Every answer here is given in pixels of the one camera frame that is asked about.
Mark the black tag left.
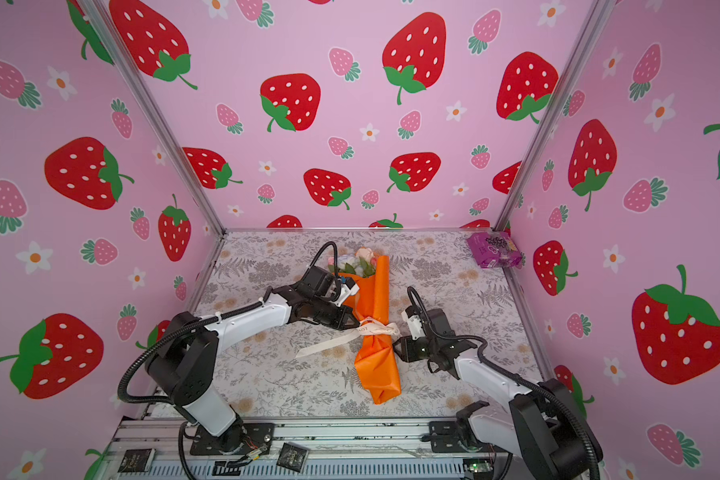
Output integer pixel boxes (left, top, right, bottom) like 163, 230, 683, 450
118, 449, 156, 473

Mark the aluminium front rail frame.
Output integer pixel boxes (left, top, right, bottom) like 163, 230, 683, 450
87, 417, 533, 479

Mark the black tag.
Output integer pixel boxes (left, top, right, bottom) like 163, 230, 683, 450
118, 449, 156, 473
276, 443, 309, 473

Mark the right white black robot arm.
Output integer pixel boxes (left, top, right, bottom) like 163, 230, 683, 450
396, 306, 603, 479

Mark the right aluminium corner post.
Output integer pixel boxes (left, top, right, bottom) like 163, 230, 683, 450
493, 0, 619, 232

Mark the light pink fake rose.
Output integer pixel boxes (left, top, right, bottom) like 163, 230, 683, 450
355, 247, 375, 263

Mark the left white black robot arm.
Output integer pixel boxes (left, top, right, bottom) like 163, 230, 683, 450
117, 266, 360, 451

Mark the white rose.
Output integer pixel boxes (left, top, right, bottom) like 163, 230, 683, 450
328, 262, 364, 276

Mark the left aluminium corner post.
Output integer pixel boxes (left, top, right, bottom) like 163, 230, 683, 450
81, 1, 225, 237

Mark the orange wrapping paper sheet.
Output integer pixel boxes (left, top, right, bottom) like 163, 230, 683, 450
341, 255, 402, 405

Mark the purple snack packet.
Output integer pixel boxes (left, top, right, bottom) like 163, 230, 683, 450
467, 231, 524, 269

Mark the aluminium corner post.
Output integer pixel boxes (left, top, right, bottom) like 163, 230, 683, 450
493, 0, 619, 232
81, 1, 225, 237

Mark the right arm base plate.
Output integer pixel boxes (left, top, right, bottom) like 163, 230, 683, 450
421, 420, 505, 453

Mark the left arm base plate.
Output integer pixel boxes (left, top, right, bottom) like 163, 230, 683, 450
190, 422, 275, 456

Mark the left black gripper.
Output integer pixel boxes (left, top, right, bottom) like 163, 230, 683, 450
311, 299, 363, 330

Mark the white ribbon strip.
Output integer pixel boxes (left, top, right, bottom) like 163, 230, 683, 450
295, 317, 400, 358

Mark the black tag middle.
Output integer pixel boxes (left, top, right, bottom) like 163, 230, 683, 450
276, 443, 309, 473

